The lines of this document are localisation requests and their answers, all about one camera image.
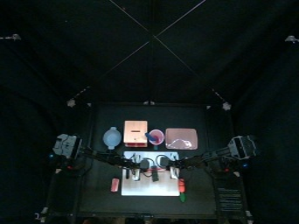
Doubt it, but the orange toy carrot green top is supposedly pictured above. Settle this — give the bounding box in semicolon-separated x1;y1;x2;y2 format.
177;178;188;204

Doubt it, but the wooden box with slot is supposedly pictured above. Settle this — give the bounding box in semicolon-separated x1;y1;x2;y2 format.
123;120;149;148

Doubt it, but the black handled toy knife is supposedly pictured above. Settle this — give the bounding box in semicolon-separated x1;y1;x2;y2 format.
145;166;161;183

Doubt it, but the pink sushi piece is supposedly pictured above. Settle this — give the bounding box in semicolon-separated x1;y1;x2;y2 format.
109;178;120;193

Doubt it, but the pink cup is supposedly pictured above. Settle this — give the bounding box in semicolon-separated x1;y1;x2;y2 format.
148;129;165;146

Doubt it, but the pink square tray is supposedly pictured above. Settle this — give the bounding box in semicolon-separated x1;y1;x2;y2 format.
163;128;200;151

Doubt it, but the white text label sheet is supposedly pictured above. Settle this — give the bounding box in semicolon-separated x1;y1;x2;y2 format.
217;186;243;214

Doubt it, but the white cutting board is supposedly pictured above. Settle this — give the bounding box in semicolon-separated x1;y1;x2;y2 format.
120;150;181;197

